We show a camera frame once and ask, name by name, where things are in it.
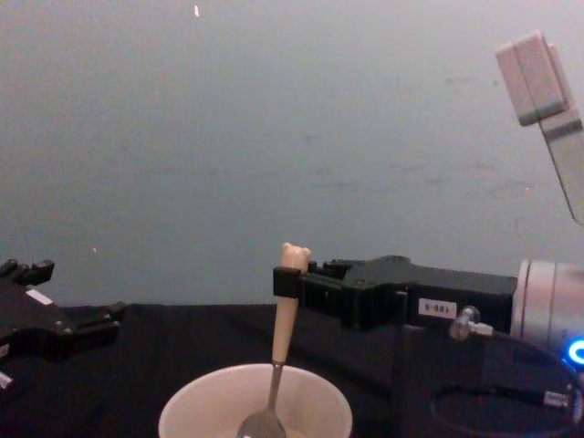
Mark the white round cup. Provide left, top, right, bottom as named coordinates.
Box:
left=157, top=362, right=354, bottom=438

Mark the thin dark cable silver plug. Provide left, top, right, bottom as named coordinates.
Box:
left=428, top=305, right=584, bottom=437

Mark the black table cloth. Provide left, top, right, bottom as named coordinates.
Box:
left=0, top=300, right=584, bottom=438

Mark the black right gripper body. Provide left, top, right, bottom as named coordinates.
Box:
left=339, top=255, right=519, bottom=333

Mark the steel spoon cream handle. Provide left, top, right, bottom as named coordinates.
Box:
left=236, top=242, right=313, bottom=438

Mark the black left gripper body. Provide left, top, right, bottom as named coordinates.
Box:
left=0, top=272, right=78, bottom=364

